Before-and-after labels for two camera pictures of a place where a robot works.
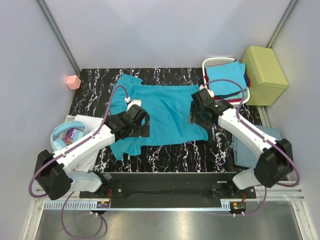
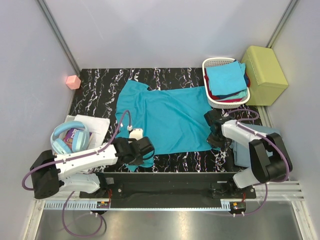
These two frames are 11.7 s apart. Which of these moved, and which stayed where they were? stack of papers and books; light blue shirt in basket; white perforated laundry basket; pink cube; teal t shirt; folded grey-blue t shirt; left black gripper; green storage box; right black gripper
Moved: left black gripper; teal t shirt; right black gripper
Stayed: white perforated laundry basket; stack of papers and books; green storage box; light blue shirt in basket; folded grey-blue t shirt; pink cube
